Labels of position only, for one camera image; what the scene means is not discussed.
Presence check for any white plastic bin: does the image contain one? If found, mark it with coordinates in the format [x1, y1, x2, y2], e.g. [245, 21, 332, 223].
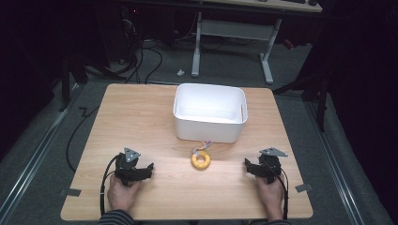
[172, 82, 249, 144]

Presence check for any bundle of black cables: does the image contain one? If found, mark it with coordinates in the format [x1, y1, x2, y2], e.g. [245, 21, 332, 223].
[120, 18, 164, 85]

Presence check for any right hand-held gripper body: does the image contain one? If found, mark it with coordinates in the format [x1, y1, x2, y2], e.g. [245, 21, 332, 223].
[257, 146, 289, 186]

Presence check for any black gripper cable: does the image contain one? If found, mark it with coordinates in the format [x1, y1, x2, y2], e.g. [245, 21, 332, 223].
[99, 154, 122, 218]
[265, 163, 289, 221]

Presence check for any grey tape piece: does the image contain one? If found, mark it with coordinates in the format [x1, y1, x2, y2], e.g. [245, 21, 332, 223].
[58, 187, 83, 198]
[294, 183, 314, 193]

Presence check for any aluminium floor rail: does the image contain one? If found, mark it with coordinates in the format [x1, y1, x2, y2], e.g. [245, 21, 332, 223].
[0, 82, 83, 219]
[304, 100, 365, 225]

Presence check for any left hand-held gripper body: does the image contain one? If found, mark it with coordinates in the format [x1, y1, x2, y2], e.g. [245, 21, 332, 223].
[114, 146, 142, 188]

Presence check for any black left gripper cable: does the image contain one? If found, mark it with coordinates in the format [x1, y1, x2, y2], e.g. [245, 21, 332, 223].
[99, 154, 122, 218]

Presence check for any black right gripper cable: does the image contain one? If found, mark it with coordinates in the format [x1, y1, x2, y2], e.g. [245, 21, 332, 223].
[265, 163, 289, 221]

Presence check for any yellow ring toy with cord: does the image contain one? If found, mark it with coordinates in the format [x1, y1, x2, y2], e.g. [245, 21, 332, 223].
[191, 141, 213, 171]

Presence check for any black floor cable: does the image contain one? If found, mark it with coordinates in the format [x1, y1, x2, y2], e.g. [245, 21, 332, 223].
[65, 106, 100, 173]

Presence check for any black metal stand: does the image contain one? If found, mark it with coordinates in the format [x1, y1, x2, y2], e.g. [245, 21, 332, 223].
[57, 52, 126, 113]
[271, 46, 333, 133]

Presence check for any person's left hand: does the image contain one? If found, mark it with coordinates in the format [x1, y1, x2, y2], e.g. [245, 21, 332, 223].
[106, 174, 143, 214]

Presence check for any white-framed desk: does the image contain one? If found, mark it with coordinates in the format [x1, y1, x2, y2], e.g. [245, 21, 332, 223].
[168, 0, 323, 85]

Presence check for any person's right hand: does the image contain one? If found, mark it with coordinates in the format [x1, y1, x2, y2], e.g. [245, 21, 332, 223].
[255, 173, 286, 221]

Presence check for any dark computer tower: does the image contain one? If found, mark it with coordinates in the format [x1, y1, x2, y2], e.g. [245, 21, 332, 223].
[97, 3, 142, 64]

